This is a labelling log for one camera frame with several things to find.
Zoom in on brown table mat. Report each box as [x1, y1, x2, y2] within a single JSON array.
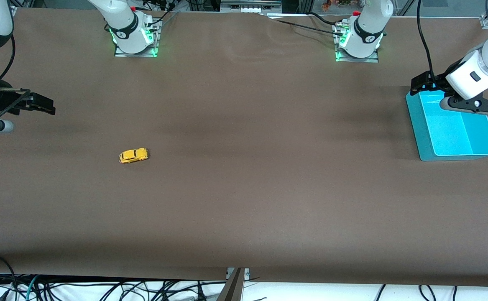
[[0, 8, 488, 287]]

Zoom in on black base plug cable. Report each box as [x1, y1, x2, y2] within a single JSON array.
[[145, 0, 180, 28]]

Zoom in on black floor cable tangle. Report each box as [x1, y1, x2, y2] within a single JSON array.
[[39, 279, 212, 301]]

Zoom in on white power strip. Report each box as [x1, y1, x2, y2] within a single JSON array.
[[220, 0, 282, 13]]

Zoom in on dark metal table strut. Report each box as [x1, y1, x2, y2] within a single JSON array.
[[216, 268, 245, 301]]

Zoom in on short black table cable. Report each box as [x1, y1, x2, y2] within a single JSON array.
[[309, 11, 341, 25]]

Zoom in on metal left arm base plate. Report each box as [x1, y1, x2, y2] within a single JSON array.
[[335, 23, 380, 64]]

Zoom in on teal plastic bin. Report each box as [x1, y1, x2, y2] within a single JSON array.
[[406, 89, 488, 162]]

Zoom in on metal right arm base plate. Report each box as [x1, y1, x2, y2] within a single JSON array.
[[114, 19, 161, 58]]

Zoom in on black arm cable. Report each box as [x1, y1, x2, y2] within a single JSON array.
[[416, 0, 437, 82], [0, 35, 17, 80]]

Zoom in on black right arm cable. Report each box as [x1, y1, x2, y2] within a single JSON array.
[[0, 35, 17, 80]]

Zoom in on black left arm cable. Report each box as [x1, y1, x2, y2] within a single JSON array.
[[416, 0, 437, 82]]

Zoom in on teal floor cable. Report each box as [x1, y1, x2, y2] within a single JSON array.
[[26, 275, 40, 301]]

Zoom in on small metal table bracket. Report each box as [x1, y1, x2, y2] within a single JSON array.
[[226, 267, 251, 280]]

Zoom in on yellow beetle toy car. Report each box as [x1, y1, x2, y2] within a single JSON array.
[[119, 148, 149, 164]]

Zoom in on long black table cable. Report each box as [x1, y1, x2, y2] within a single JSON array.
[[261, 13, 347, 36]]

